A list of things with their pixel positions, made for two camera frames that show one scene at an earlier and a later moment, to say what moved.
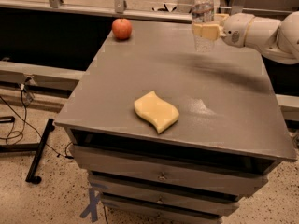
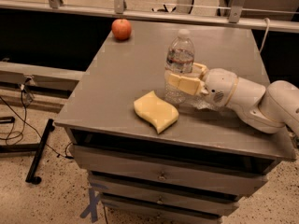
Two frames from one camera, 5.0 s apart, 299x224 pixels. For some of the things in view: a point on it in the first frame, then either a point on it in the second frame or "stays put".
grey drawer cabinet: (169, 133) stays put
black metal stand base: (38, 147) stays put
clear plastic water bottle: (203, 13) -> (179, 61)
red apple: (121, 28) stays put
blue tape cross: (94, 197) stays put
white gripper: (234, 29) -> (218, 86)
